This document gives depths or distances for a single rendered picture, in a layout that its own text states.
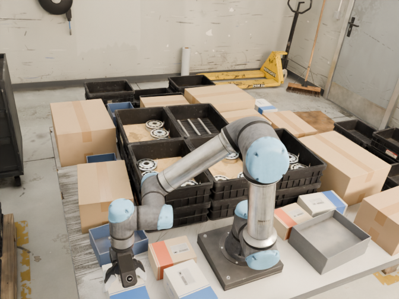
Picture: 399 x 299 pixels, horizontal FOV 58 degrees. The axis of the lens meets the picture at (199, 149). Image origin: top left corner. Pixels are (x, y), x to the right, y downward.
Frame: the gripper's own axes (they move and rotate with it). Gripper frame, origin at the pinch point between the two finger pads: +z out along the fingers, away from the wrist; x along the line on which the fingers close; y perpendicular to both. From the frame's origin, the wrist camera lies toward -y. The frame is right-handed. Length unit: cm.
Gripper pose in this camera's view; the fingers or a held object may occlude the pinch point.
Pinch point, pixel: (125, 288)
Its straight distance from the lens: 134.2
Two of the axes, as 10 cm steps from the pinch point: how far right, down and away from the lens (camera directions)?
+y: -4.0, -5.0, 7.7
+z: -0.8, 8.5, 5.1
